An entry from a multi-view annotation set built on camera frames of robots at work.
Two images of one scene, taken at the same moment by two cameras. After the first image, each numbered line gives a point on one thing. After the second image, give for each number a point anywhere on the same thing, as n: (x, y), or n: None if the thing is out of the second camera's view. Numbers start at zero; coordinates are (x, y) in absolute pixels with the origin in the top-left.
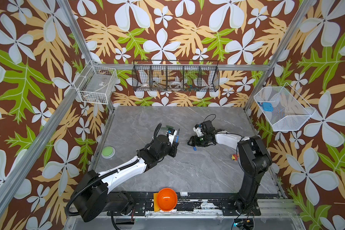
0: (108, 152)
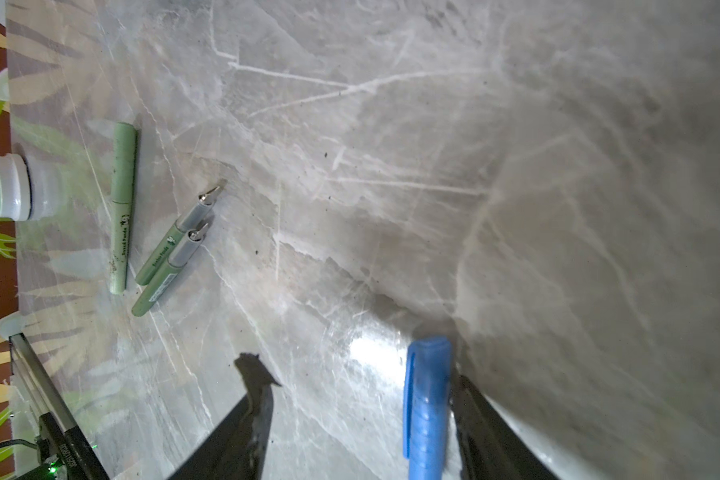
0: (18, 187)
